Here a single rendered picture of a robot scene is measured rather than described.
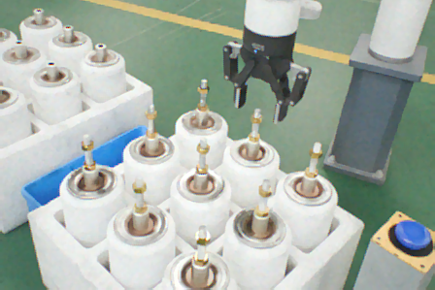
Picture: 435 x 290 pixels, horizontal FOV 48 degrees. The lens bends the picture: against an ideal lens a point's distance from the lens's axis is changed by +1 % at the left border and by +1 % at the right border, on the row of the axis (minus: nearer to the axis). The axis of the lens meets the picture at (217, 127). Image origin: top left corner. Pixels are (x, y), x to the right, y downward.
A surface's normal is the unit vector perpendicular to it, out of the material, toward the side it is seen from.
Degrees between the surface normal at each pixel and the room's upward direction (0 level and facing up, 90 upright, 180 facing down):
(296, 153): 0
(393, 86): 90
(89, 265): 0
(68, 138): 90
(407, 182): 0
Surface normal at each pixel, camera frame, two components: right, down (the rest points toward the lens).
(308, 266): 0.06, -0.80
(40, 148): 0.73, 0.44
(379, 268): -0.69, 0.39
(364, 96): -0.39, 0.53
